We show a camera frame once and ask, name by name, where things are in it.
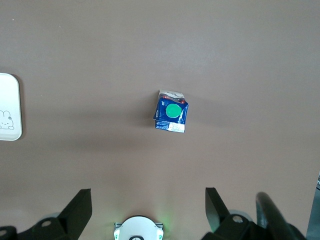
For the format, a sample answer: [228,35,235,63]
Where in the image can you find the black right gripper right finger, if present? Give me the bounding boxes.
[201,187,263,240]

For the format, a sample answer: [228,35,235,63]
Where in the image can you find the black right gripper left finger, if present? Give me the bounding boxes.
[17,188,93,240]

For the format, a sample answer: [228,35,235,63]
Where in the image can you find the blue milk carton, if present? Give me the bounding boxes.
[152,89,190,134]

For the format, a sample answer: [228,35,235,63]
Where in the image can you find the beige rabbit print tray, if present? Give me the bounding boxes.
[0,72,23,142]

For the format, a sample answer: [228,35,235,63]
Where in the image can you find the brown table mat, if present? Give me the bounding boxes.
[0,0,320,240]

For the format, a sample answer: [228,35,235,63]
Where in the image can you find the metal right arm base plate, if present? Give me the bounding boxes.
[114,221,165,231]

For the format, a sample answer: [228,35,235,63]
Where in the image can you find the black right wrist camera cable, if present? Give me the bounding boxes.
[255,191,302,240]

